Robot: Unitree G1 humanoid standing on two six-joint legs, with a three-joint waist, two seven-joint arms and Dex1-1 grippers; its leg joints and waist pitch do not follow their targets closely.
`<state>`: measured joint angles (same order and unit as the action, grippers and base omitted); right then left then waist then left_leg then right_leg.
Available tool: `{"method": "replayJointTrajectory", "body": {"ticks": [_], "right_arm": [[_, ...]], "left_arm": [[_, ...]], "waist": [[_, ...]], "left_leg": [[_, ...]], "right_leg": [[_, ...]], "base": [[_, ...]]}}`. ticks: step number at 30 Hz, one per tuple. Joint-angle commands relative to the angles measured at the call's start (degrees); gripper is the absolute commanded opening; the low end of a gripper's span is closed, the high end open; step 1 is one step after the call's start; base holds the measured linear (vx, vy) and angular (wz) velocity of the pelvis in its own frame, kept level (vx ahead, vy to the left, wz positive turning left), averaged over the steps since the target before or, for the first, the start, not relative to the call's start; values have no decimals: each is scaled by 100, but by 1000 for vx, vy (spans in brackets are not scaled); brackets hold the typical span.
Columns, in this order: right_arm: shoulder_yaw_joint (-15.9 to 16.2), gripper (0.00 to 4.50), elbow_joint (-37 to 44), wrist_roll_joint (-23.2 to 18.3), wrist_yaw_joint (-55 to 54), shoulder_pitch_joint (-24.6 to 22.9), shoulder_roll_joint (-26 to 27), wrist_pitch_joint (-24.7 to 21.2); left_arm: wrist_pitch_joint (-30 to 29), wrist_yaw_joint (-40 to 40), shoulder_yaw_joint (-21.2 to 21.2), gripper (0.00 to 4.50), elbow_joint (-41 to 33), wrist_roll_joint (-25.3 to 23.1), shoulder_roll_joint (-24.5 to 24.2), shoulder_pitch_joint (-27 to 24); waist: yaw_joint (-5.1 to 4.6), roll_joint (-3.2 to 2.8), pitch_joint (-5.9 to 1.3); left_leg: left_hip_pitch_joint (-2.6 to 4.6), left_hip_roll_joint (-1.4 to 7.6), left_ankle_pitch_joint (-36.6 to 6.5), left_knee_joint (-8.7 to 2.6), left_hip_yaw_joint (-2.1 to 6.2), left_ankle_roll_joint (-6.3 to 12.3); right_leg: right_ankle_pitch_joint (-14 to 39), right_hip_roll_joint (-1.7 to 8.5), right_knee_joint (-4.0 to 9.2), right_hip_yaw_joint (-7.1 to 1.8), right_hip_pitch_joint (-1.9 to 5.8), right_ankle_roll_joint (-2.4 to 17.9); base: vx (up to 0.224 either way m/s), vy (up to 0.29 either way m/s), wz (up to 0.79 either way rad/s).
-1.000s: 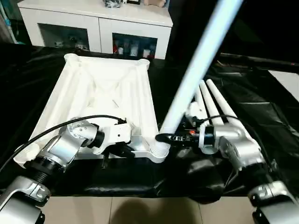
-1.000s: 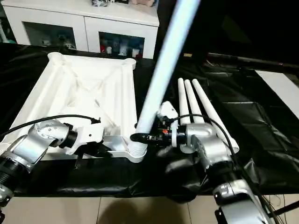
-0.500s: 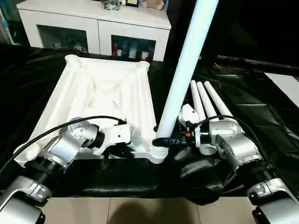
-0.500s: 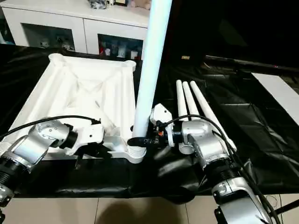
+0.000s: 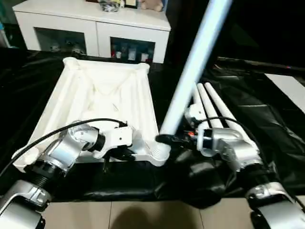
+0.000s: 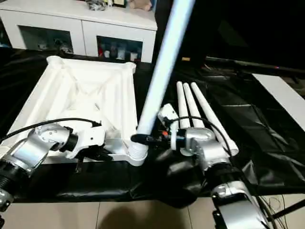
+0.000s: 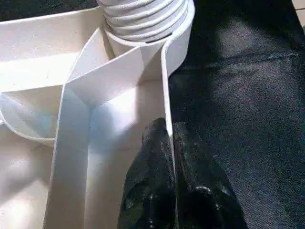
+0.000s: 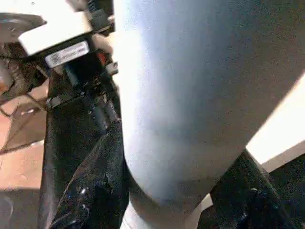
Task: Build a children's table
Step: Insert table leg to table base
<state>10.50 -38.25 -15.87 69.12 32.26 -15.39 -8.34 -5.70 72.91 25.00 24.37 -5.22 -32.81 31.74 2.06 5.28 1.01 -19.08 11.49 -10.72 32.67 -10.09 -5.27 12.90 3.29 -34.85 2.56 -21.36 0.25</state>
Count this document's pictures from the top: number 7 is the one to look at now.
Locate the white plastic table leg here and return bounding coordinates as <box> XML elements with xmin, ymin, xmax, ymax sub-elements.
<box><xmin>96</xmin><ymin>0</ymin><xmax>195</xmax><ymax>46</ymax></box>

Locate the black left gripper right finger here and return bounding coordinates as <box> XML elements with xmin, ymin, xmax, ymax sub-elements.
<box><xmin>173</xmin><ymin>121</ymin><xmax>241</xmax><ymax>229</ymax></box>

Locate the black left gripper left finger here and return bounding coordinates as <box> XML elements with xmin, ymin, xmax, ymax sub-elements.
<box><xmin>120</xmin><ymin>117</ymin><xmax>177</xmax><ymax>229</ymax></box>

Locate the black glossy mat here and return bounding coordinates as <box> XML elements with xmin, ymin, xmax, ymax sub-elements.
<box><xmin>166</xmin><ymin>0</ymin><xmax>305</xmax><ymax>229</ymax></box>

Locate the white plastic table top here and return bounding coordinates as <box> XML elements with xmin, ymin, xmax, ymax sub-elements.
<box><xmin>0</xmin><ymin>0</ymin><xmax>196</xmax><ymax>229</ymax></box>

